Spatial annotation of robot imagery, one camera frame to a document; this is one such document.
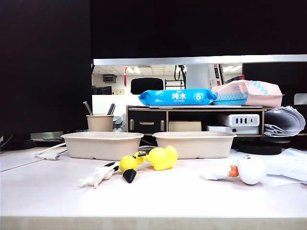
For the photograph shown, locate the yellow duck doll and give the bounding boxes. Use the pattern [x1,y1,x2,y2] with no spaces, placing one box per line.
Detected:
[146,145,178,172]

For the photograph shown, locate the yellow black-eared mouse doll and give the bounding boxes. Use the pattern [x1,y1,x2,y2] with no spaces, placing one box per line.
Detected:
[104,150,147,184]

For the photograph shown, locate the white cat doll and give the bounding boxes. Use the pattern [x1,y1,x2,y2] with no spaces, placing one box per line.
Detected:
[77,164,115,189]

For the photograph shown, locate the white round-head orange-scarf doll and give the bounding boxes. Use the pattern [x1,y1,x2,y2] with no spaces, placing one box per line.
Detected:
[199,155,268,186]

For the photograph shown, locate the beige paper box with stain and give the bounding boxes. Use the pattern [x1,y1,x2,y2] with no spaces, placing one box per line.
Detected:
[60,131,145,161]

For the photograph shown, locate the flat white box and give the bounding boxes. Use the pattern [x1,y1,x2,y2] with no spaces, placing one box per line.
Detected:
[207,125,260,135]

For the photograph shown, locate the black wooden desk shelf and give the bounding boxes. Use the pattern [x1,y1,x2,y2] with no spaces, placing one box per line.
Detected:
[126,105,277,138]

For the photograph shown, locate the blue wet wipes pack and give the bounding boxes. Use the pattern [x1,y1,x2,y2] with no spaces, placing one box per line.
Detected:
[138,88,218,106]

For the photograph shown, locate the black office chair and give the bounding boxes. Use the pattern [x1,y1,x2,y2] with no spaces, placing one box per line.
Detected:
[130,77,165,95]

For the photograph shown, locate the black pen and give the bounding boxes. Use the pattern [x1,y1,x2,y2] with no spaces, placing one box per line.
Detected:
[106,103,117,116]

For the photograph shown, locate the white desk partition panel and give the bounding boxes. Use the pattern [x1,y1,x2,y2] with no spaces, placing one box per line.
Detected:
[92,94,140,116]

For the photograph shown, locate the beige paper cup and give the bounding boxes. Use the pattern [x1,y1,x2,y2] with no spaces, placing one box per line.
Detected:
[86,115,115,133]

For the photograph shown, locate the metal-tipped dark pen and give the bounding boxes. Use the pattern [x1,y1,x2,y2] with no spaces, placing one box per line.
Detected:
[82,101,94,116]

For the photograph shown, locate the white multi-port power strip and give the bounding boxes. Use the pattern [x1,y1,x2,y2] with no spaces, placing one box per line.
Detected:
[224,114,260,127]

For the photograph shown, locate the silver-edged dark overhead panel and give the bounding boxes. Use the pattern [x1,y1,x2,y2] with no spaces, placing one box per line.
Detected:
[90,0,307,66]

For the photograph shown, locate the pink tissue pack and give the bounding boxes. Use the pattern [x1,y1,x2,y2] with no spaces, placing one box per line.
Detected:
[211,80,283,107]

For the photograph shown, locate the silver monitor stand base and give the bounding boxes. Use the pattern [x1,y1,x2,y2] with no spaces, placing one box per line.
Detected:
[30,131,66,142]

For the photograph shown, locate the black round stand base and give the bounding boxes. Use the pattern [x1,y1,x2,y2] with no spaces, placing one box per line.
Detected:
[236,138,291,156]

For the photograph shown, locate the folded newspaper bundle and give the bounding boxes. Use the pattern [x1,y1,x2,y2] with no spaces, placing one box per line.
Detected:
[263,105,307,138]

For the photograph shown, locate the loose white paper sheets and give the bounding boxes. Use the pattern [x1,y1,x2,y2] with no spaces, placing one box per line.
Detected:
[263,147,307,185]

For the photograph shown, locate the white USB cable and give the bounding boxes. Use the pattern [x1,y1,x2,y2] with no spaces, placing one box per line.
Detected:
[34,142,70,161]

